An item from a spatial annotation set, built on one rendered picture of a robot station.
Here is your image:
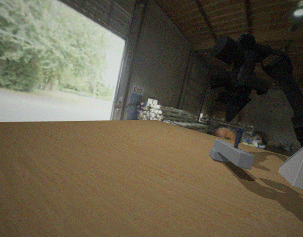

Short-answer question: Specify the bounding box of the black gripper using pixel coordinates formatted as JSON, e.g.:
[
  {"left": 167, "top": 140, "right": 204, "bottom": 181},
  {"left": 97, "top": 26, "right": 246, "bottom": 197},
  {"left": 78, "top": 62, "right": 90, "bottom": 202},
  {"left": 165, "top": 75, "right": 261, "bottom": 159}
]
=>
[{"left": 215, "top": 66, "right": 269, "bottom": 122}]

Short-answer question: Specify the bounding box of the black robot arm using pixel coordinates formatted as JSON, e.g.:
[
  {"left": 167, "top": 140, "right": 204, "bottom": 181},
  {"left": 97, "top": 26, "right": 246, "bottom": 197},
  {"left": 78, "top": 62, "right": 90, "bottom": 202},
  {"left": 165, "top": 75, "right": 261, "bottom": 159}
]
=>
[{"left": 210, "top": 34, "right": 303, "bottom": 148}]

